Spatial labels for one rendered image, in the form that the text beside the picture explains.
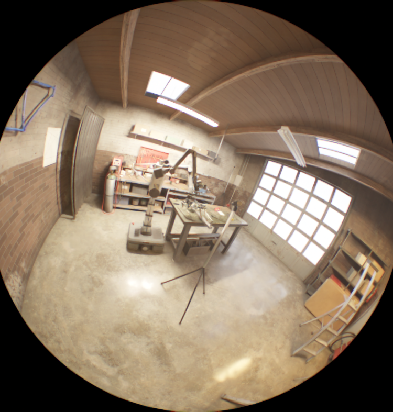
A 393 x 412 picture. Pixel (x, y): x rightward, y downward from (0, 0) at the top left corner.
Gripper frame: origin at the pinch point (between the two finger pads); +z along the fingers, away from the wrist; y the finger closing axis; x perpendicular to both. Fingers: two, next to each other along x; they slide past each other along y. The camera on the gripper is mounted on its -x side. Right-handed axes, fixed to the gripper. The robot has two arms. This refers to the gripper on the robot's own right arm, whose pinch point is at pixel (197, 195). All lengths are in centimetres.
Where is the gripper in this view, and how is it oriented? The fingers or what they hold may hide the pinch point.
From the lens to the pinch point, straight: 187.4
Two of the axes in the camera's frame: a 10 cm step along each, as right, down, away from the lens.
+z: 1.5, 8.5, 5.1
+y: -3.5, -4.4, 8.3
